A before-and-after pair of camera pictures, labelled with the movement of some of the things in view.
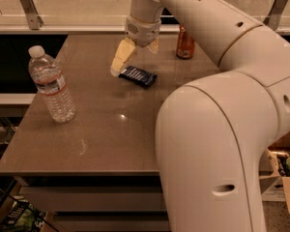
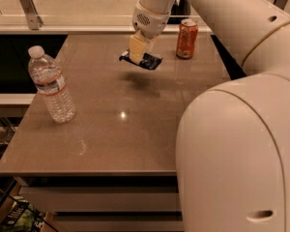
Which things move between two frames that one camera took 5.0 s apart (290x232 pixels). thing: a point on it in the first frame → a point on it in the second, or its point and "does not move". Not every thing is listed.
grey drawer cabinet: (99, 171) does not move
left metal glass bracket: (34, 19) does not move
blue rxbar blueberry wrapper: (141, 77) → (147, 61)
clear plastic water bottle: (49, 81) does not move
